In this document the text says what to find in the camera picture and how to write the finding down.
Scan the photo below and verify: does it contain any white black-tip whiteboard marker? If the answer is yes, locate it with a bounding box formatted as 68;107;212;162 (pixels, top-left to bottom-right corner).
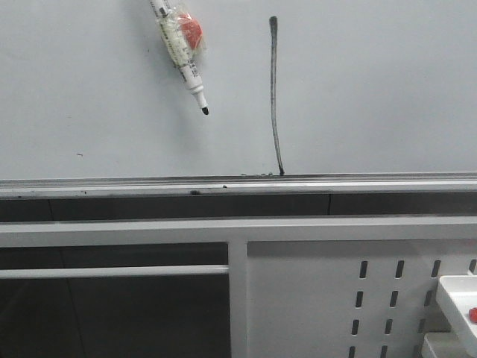
149;1;209;116

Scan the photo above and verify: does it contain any white plastic tray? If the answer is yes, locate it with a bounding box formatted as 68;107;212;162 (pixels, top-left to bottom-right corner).
436;275;476;357

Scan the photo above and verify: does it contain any white box below tray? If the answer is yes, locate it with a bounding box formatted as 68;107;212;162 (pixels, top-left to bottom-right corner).
421;333;468;358

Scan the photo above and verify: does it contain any small red object in tray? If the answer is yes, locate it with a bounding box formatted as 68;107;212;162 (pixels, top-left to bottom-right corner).
468;307;477;324

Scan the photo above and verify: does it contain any large whiteboard with aluminium frame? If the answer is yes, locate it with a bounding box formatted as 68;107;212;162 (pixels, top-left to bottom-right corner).
1;1;476;196

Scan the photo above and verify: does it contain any white metal pegboard rack frame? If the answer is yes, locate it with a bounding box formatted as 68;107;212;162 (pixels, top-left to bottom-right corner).
1;216;476;357

